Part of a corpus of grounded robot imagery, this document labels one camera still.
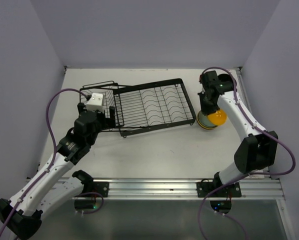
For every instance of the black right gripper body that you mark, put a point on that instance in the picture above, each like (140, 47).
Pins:
(207, 106)

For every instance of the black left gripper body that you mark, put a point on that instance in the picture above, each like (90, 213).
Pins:
(101, 122)

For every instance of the orange yellow bowl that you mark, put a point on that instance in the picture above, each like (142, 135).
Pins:
(217, 118)

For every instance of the pale teal checked bowl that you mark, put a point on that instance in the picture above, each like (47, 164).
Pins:
(204, 119)

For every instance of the yellow sun pattern bowl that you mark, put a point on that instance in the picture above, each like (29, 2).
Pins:
(205, 127)

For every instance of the beige bowl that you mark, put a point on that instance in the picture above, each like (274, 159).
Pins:
(225, 81)

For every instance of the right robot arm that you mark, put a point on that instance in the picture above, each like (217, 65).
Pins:
(220, 101)

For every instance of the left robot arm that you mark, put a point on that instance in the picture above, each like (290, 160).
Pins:
(23, 212)

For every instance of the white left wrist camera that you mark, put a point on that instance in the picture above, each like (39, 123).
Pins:
(95, 101)

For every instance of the black wire dish rack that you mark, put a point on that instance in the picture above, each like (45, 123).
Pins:
(145, 107)

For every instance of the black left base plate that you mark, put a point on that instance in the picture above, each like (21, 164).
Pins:
(101, 187)

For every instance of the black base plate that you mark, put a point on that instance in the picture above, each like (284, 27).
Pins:
(101, 187)
(205, 186)

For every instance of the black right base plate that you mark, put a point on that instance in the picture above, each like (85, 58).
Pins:
(205, 186)

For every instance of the aluminium mounting rail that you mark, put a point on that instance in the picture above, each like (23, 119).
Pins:
(186, 189)

